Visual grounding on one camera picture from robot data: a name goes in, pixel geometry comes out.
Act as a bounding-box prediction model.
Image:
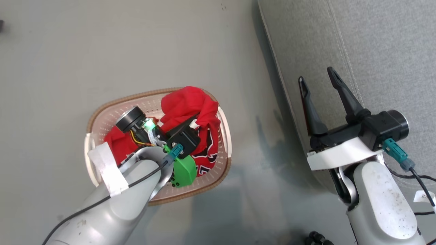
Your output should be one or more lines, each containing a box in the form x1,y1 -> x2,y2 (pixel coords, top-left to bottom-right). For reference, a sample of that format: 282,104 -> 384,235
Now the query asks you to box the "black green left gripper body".
160,116 -> 201,188

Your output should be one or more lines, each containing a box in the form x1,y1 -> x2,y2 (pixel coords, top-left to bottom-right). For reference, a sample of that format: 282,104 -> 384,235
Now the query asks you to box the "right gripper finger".
298,76 -> 329,137
327,67 -> 371,125

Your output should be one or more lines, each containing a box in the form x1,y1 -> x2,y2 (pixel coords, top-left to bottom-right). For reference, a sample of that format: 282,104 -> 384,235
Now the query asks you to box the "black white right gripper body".
307,122 -> 384,171

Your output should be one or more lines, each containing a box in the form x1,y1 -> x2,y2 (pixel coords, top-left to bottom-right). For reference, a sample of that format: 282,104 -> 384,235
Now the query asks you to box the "red printed clothing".
104,86 -> 221,176

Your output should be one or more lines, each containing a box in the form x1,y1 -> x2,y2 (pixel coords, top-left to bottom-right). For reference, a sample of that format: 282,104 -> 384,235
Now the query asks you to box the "beige perforated plastic laundry basket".
84,87 -> 232,206

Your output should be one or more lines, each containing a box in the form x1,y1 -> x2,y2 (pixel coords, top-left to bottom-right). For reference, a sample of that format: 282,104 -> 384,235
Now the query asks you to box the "grey fabric sofa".
257,0 -> 436,205

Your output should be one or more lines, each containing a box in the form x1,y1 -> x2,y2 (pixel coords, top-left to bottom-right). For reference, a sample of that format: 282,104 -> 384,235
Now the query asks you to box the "white tape strip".
88,142 -> 129,198

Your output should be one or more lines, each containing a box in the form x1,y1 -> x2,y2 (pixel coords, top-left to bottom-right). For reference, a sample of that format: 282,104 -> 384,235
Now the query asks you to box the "thin black cable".
387,166 -> 436,181

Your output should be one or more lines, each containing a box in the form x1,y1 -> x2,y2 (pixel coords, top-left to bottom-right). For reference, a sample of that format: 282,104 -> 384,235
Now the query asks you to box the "black ribbed hose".
304,231 -> 336,245

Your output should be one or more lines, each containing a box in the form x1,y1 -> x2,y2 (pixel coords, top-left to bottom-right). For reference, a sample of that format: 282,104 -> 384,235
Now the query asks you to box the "white paper cable tag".
413,190 -> 436,204

